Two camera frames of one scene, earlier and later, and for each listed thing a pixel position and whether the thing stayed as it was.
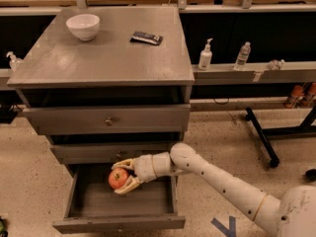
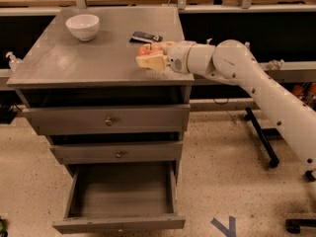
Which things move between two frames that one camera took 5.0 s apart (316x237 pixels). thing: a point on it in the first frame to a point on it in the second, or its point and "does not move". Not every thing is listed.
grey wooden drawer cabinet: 108,83 does not move
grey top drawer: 111,118 does not move
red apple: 118,177 to 149,48
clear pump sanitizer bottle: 14,60 does not move
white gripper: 143,168 to 178,56
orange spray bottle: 296,93 does not move
